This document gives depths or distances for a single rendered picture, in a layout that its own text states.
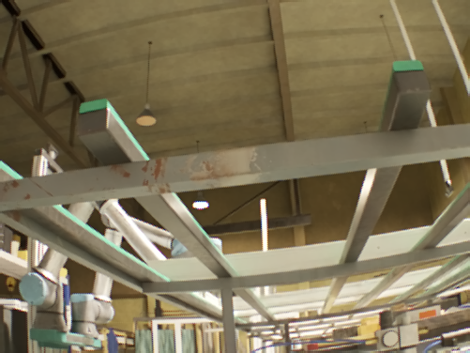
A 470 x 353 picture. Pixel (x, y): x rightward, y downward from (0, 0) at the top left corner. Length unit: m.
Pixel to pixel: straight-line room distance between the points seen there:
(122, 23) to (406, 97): 11.46
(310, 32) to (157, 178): 12.00
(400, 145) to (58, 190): 0.41
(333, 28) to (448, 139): 12.04
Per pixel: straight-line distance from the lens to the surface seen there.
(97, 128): 0.50
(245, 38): 12.46
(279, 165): 0.53
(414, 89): 0.49
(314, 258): 1.49
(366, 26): 12.73
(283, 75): 10.34
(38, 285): 2.17
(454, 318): 1.38
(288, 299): 2.51
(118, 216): 2.33
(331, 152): 0.53
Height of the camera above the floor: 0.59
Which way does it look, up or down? 23 degrees up
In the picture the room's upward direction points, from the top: 4 degrees counter-clockwise
